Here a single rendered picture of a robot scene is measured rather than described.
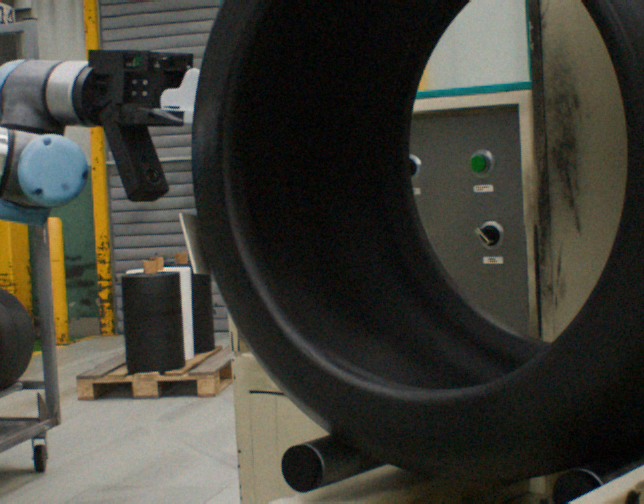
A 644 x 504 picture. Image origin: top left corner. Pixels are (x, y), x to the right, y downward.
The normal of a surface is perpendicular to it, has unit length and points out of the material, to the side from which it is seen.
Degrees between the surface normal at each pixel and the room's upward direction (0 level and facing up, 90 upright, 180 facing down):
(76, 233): 90
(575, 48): 90
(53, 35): 90
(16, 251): 90
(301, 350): 99
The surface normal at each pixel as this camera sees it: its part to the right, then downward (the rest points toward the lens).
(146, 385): -0.14, 0.06
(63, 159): 0.40, 0.03
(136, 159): 0.68, -0.41
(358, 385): -0.63, 0.25
